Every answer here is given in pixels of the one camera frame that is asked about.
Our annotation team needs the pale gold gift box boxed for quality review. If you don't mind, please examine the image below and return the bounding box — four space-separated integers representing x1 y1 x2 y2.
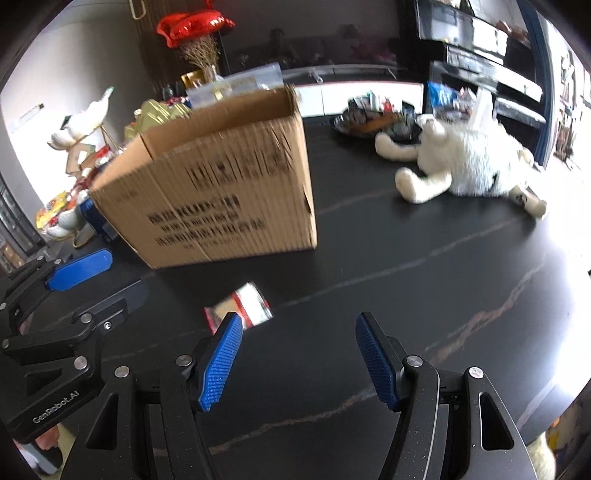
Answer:
124 99 193 142

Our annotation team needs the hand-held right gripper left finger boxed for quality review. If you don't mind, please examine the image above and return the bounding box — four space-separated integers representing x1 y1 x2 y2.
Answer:
60 312 243 480

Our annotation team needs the black television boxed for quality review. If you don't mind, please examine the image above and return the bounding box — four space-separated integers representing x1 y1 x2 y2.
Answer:
217 0 403 71

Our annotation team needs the white plush toy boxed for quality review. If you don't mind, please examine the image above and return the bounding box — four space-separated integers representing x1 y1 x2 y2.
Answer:
374 113 550 220

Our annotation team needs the dried flower bunch in vase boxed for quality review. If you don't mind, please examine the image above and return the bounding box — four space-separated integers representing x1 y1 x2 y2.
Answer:
177 34 223 85

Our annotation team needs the pile of assorted snacks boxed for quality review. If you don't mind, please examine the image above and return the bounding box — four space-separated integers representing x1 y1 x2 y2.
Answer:
36 138 135 232

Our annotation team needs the white shell tiered tray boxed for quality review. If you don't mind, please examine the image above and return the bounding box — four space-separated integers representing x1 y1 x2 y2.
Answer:
44 88 112 241

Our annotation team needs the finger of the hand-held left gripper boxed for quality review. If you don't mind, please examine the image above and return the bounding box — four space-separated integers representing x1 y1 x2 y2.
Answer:
0 248 114 333
2 279 149 354

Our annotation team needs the red foil balloon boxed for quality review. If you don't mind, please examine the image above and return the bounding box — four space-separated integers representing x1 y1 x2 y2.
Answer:
156 8 236 47

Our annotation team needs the blue snack packet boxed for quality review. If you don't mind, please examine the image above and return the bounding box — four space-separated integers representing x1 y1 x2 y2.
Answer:
425 82 463 113

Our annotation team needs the dark shelf unit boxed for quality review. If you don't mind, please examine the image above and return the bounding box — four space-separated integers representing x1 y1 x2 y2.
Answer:
0 174 48 278

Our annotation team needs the dark basket of snacks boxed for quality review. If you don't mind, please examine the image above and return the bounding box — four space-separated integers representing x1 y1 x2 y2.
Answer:
333 89 426 140

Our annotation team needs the white television cabinet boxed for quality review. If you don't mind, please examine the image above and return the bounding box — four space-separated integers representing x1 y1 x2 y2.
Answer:
281 65 426 119

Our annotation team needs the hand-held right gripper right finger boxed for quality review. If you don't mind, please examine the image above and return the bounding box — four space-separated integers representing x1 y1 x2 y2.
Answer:
355 312 539 480

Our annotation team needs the blue cookie tube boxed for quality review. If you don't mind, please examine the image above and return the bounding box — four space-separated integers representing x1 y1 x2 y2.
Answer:
78 198 119 243

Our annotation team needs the brown cardboard box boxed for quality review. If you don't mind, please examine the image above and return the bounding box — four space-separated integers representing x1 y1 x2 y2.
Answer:
89 85 320 270

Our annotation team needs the clear plastic bag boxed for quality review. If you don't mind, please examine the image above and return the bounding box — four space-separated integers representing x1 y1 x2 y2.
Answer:
187 62 284 110

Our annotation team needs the red snack packet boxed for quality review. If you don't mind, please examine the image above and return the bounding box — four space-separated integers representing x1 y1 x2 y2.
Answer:
204 281 273 333

